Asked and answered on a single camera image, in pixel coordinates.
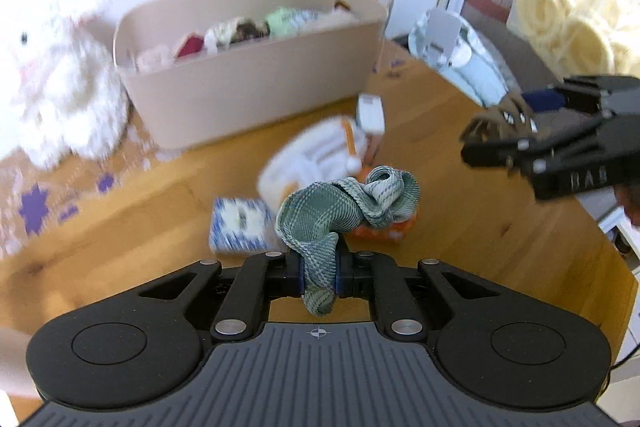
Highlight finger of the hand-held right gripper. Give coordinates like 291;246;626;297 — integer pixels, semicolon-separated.
522;76;640;112
460;117;606;172

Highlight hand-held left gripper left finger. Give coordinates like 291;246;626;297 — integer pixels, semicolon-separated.
137;251;306;340

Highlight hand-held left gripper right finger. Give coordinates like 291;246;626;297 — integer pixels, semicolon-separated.
335;251;501;339

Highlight brown claw hair clip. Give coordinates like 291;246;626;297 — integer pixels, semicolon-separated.
462;93;540;142

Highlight green plaid scrunchie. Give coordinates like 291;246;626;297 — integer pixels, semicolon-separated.
275;166;421;318

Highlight beige storage basket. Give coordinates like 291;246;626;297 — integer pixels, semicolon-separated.
114;0;388;152

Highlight wooden desktop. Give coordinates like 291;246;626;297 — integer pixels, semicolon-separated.
0;39;640;427

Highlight blue white small packet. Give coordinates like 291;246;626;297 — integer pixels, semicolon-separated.
209;197;273;253

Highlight yellow rolled towels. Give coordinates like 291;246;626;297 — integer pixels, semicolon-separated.
507;0;640;75

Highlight grey phone stand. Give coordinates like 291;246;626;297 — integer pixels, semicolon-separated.
422;9;473;68

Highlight white duck plush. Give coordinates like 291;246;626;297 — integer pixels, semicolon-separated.
257;93;418;243

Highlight purple floral table mat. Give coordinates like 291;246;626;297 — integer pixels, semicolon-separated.
0;127;166;258

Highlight white plush bunny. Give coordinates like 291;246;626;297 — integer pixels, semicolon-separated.
0;0;131;168

